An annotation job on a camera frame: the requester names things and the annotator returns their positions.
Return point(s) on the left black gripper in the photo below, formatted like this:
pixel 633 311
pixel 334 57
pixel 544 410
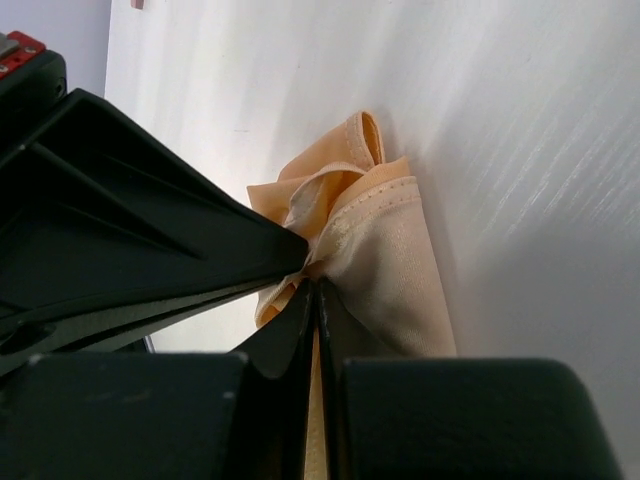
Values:
pixel 33 81

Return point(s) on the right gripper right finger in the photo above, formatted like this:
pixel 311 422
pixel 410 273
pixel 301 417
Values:
pixel 392 416

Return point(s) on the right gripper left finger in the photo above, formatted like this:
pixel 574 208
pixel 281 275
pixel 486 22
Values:
pixel 239 415

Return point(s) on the peach satin cloth napkin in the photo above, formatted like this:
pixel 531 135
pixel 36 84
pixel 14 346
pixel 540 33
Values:
pixel 362 218

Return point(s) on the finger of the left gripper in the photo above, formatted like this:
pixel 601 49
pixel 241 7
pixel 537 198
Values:
pixel 125 320
pixel 98 214

